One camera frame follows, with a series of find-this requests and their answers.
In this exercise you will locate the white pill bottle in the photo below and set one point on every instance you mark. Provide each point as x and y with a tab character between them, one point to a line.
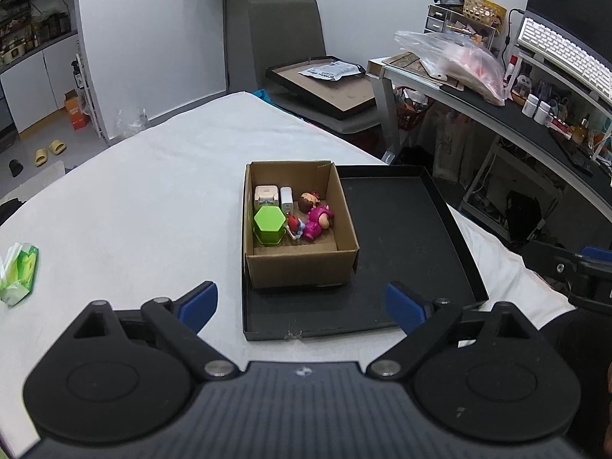
529	105
542	114

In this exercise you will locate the white kitchen cabinet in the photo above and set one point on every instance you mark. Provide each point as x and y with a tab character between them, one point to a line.
33	81

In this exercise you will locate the crumpled clear plastic bag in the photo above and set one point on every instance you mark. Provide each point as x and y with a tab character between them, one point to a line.
131	124

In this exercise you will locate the yellow slipper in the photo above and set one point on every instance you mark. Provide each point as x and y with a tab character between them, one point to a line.
41	158
58	147

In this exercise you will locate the green tissue packet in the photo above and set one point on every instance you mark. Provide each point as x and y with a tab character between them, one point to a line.
21	272

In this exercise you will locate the brown-haired doll figure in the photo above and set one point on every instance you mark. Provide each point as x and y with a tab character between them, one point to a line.
308	201

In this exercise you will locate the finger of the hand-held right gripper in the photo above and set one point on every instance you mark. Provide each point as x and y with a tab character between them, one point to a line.
597	252
550	258

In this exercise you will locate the orange cardboard box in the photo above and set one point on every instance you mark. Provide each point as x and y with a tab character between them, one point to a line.
77	112

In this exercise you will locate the panda figurine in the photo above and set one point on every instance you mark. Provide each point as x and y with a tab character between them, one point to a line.
524	85

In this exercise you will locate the clear plastic bag with contents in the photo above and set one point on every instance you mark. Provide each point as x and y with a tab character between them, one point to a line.
459	62

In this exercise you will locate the wicker basket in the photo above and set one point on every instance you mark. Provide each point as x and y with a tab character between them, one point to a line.
478	9

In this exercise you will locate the clear drawer organizer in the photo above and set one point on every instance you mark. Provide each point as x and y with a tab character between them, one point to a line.
444	21

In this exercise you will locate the white desk riser shelf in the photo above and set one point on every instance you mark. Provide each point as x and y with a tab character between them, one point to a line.
554	74

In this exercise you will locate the brown patterned mat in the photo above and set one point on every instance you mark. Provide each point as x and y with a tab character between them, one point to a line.
406	62

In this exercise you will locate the blue and red toy figure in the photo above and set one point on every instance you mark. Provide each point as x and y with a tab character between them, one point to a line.
294	224

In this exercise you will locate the grey chair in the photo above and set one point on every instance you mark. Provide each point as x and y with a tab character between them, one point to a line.
287	28

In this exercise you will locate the black picture frame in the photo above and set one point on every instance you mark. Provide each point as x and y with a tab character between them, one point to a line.
330	93

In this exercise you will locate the black slipper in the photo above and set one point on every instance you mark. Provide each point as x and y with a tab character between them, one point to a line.
16	167

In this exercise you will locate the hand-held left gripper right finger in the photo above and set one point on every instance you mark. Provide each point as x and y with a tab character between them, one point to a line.
406	308

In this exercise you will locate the red basket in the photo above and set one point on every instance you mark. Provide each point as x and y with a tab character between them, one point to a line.
411	110

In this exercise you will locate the amber glass bottle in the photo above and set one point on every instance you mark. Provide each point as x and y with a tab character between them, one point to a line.
580	131

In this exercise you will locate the white charger adapter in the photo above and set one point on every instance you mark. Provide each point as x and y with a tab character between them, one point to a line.
286	198

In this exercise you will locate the green hexagonal container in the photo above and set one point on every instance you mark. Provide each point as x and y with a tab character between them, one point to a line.
268	222

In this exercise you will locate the black tablet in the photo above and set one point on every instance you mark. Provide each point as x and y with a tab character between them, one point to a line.
571	150

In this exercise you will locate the black tray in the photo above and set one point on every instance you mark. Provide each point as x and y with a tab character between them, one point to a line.
406	229

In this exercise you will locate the white keyboard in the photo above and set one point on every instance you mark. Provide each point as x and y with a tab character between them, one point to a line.
564	50

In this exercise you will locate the cream tote bag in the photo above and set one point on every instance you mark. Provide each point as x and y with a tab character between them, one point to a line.
449	143

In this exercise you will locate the brown cardboard box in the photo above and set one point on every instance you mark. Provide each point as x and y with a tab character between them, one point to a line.
296	267

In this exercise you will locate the white printed paper packet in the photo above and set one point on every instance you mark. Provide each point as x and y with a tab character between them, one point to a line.
332	70

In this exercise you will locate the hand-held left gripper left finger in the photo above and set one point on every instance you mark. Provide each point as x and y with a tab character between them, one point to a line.
198	303

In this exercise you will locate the black bag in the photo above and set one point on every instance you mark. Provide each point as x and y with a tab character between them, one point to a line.
523	217

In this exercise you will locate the pink bear toy figure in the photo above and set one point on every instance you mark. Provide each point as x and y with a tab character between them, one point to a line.
315	222

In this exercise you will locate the beige cube toy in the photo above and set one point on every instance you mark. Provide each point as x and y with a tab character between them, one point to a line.
266	195

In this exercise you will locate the curved black-top desk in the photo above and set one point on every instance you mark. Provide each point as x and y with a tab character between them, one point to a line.
502	114

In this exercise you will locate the white metal rack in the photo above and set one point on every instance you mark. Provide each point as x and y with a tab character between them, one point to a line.
88	100

